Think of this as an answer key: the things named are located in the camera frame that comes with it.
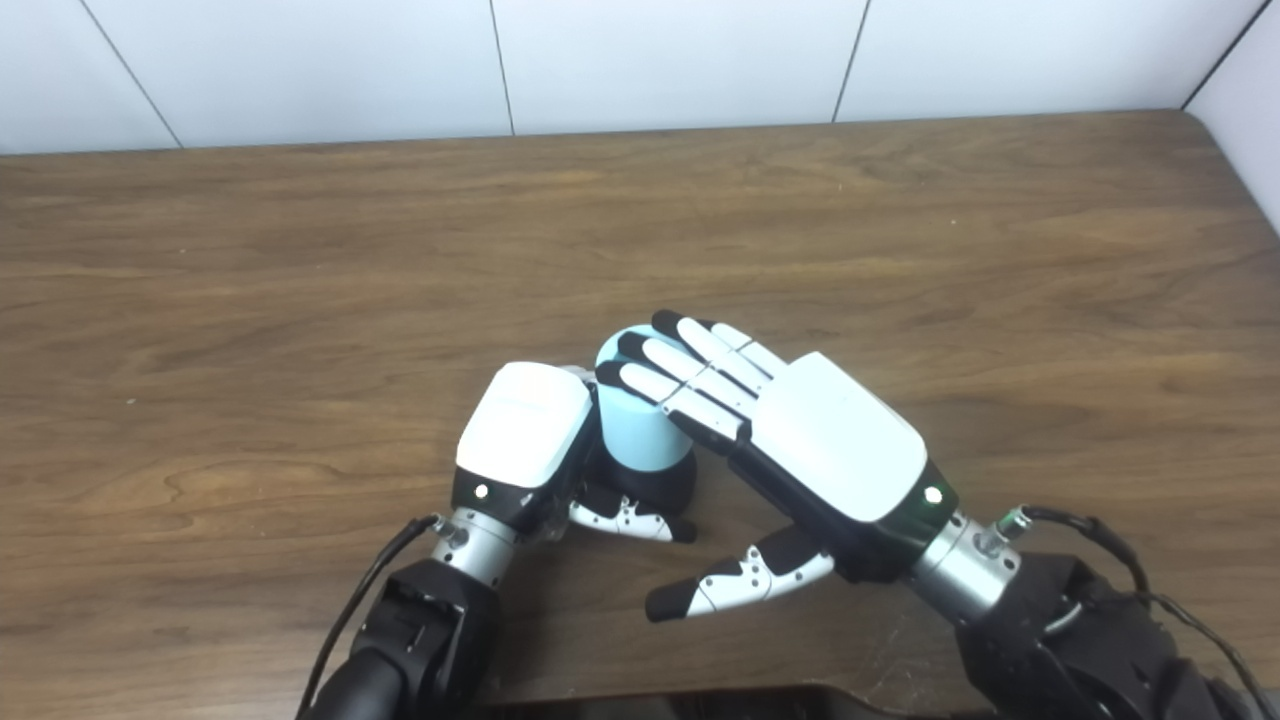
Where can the white and black right hand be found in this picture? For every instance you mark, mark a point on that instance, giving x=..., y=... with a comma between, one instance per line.
x=840, y=440

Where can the white and black left hand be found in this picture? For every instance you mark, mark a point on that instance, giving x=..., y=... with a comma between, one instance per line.
x=525, y=425

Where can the black nozzle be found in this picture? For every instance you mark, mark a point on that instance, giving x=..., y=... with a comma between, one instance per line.
x=660, y=485

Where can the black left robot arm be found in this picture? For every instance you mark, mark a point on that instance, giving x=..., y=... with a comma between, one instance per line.
x=420, y=640

